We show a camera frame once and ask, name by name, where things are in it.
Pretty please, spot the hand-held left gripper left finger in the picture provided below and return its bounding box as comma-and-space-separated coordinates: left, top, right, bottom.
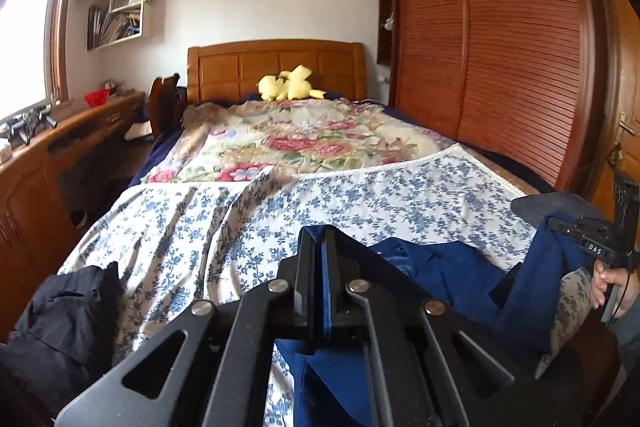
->
54, 227, 326, 427

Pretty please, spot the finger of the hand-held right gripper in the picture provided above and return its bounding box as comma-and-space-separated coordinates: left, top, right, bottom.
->
547, 216, 586, 235

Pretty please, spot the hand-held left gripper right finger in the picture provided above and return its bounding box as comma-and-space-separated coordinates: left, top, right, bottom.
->
324, 227, 516, 427

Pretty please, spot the navy blue suit jacket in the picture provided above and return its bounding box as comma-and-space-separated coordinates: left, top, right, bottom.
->
272, 224, 598, 427

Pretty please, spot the person's right forearm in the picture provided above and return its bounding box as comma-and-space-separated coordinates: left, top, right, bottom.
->
611, 307, 640, 383

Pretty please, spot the person's right hand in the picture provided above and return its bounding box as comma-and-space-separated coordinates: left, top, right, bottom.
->
591, 263, 640, 314

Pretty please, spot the dark grey cloth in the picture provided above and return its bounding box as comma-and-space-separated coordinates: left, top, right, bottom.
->
511, 192, 603, 233

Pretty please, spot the blue floral bed sheet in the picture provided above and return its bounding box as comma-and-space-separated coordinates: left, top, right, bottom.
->
57, 143, 596, 427

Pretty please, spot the pink floral quilt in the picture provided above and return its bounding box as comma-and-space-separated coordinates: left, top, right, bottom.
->
141, 99, 456, 184

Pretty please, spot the wooden door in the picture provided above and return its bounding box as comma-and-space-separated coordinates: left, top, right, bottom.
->
595, 0, 640, 208

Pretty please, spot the wooden louvered wardrobe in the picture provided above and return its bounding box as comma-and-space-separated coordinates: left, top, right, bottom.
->
377, 0, 618, 200

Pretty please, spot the yellow plush toy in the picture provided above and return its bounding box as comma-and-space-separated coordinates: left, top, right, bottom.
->
257, 65, 327, 102

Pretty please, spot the white paper sheet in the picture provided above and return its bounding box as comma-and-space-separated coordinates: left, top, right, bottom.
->
124, 122, 152, 142

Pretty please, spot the dark wooden chair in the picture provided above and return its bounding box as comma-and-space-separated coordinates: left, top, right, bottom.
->
149, 73, 188, 140

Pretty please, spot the wooden bed headboard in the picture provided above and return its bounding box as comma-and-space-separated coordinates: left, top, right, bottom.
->
187, 39, 368, 104

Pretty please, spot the black garment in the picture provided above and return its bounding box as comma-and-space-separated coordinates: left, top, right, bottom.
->
0, 262, 121, 413

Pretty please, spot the wooden desk cabinet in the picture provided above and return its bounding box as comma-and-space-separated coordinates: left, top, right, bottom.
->
0, 91, 151, 338

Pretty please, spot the window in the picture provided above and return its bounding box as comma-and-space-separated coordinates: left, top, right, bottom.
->
0, 0, 68, 122

